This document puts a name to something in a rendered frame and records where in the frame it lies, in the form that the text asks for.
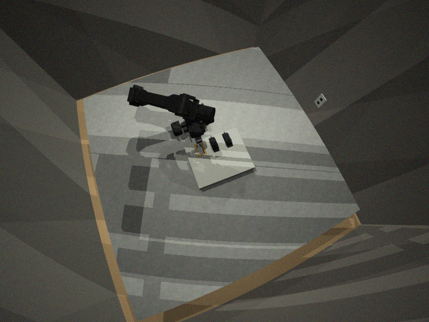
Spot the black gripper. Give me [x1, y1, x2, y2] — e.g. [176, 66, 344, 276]
[171, 117, 215, 136]

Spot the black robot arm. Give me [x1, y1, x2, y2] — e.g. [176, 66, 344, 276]
[127, 85, 215, 138]

